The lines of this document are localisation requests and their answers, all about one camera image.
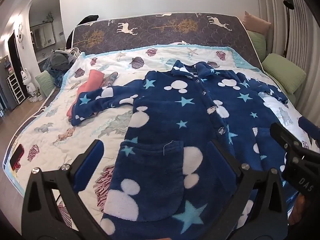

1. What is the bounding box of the blue fleece star pajama top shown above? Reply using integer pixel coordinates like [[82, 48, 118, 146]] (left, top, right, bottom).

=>
[[70, 60, 320, 240]]

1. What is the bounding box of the pile of grey blue clothes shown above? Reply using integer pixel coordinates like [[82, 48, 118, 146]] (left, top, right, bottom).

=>
[[42, 47, 81, 87]]

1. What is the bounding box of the red black phone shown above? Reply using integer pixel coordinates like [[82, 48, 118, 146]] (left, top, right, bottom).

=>
[[10, 144, 24, 170]]

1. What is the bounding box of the green pillow near curtain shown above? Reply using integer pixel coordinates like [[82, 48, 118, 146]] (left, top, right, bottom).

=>
[[262, 53, 306, 94]]

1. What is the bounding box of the white seashell print quilt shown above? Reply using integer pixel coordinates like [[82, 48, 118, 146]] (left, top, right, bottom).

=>
[[5, 44, 319, 224]]

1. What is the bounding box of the beige pleated curtain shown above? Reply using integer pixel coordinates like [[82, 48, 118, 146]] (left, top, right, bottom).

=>
[[258, 0, 319, 125]]

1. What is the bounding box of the green pillow behind mattress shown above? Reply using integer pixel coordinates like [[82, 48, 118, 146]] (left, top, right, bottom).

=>
[[247, 30, 267, 62]]

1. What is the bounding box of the white cat figurine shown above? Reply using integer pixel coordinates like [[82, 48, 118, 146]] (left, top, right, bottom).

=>
[[21, 68, 42, 102]]

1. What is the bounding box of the pink beige pillow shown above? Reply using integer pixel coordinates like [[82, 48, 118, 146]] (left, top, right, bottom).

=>
[[242, 11, 271, 36]]

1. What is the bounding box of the dark deer print mattress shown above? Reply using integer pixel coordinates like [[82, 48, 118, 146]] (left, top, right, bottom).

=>
[[71, 12, 262, 68]]

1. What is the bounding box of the green pillow left side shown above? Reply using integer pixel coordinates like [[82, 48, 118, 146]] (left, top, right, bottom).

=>
[[35, 70, 55, 97]]

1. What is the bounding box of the black floor lamp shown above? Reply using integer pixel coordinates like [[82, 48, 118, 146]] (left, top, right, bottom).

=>
[[283, 0, 295, 57]]

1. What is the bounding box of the white shelf rack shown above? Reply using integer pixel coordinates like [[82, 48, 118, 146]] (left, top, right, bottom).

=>
[[7, 73, 25, 105]]

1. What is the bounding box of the folded pink garment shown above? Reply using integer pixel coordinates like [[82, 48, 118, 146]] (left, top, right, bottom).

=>
[[66, 69, 104, 118]]

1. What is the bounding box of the folded blue floral garment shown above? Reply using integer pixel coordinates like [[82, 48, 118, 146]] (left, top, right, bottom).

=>
[[100, 72, 118, 88]]

